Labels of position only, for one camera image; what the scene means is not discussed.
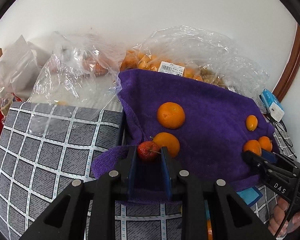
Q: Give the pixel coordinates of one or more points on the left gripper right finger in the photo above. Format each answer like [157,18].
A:
[172,182]

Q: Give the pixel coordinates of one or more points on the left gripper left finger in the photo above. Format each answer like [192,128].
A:
[126,168]

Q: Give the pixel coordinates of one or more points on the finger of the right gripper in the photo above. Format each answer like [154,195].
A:
[280,160]
[255,159]

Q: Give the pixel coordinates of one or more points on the small red fruit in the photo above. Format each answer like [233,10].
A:
[148,150]

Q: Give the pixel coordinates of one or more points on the small orange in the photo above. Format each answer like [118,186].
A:
[171,115]
[265,143]

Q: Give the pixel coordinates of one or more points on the large orange with stem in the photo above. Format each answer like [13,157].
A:
[253,146]

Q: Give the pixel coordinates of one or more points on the yellow-orange kumquat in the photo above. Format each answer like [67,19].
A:
[251,123]

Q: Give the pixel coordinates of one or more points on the purple towel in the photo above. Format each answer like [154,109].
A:
[212,136]

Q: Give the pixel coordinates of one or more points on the crumpled clear plastic bag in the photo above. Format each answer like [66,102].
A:
[245,76]

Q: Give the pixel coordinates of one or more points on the orange under gripper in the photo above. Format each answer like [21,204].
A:
[209,230]

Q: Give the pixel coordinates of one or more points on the clear bag of oranges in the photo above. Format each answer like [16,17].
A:
[185,51]

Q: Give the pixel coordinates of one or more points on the clear plastic bag left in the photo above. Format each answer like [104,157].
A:
[82,71]

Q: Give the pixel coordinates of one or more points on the white plastic bag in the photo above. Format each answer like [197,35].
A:
[20,66]

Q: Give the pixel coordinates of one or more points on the brown wooden door frame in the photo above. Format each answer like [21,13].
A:
[291,69]

